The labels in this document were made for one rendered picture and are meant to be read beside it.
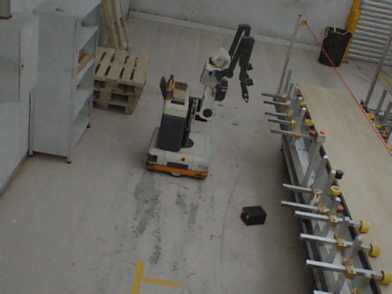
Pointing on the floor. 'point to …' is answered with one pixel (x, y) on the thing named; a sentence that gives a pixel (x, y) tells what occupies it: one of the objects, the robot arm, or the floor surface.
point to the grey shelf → (63, 75)
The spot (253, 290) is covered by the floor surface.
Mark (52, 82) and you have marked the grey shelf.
